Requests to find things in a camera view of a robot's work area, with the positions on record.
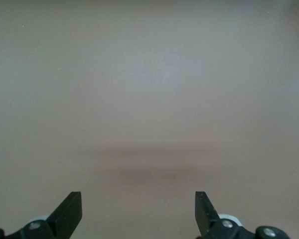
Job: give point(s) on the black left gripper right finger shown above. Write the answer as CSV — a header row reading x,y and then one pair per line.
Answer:
x,y
205,216

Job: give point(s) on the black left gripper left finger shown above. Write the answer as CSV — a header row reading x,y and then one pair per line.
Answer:
x,y
67,214

